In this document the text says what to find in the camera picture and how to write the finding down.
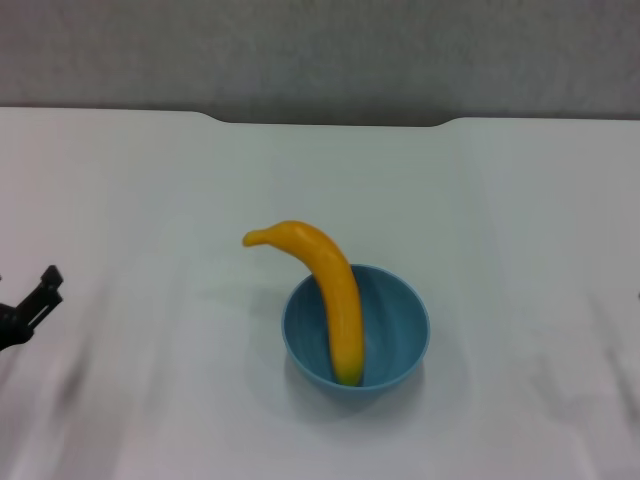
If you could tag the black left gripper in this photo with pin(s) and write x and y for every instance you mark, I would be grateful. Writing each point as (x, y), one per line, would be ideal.
(12, 325)

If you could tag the yellow banana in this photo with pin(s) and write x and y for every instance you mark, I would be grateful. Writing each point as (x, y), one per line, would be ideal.
(340, 310)

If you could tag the blue bowl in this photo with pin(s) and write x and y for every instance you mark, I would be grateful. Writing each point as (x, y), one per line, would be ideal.
(395, 330)

